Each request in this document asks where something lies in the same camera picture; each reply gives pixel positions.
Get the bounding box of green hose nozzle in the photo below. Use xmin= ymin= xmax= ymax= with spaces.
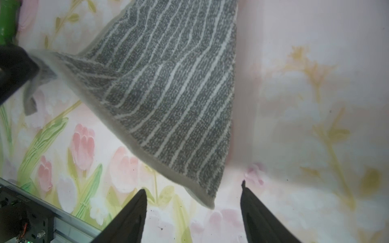
xmin=1 ymin=0 xmax=21 ymax=46

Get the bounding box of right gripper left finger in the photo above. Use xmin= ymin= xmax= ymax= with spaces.
xmin=92 ymin=189 xmax=147 ymax=243

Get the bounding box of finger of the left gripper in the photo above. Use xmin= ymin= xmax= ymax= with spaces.
xmin=1 ymin=45 xmax=40 ymax=104

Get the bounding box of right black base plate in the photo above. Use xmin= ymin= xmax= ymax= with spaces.
xmin=1 ymin=186 xmax=55 ymax=243

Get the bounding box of aluminium rail frame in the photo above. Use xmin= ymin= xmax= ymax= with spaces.
xmin=1 ymin=179 xmax=101 ymax=243

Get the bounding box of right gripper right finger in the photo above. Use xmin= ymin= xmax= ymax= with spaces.
xmin=240 ymin=181 xmax=300 ymax=243

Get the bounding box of grey striped dishcloth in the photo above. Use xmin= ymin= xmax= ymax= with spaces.
xmin=23 ymin=1 xmax=238 ymax=209

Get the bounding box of floral pink table mat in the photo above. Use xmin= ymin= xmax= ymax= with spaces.
xmin=1 ymin=1 xmax=389 ymax=243

